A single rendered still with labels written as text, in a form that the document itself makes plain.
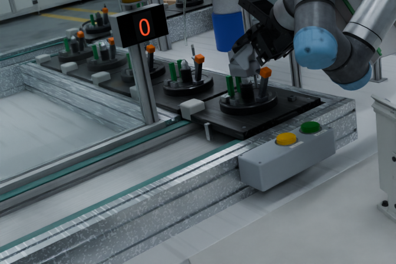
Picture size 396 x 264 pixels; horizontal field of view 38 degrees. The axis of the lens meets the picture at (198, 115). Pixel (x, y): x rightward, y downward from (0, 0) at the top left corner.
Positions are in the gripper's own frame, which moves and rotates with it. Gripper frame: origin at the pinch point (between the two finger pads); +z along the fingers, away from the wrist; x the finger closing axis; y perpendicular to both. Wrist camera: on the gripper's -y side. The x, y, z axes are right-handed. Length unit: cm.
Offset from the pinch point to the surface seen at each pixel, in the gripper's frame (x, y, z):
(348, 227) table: -13.4, 43.6, -20.2
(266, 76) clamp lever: -0.7, 8.7, -4.9
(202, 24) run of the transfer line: 70, -51, 107
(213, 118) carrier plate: -10.6, 10.6, 7.3
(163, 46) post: 42, -44, 99
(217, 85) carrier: 5.3, -0.3, 22.9
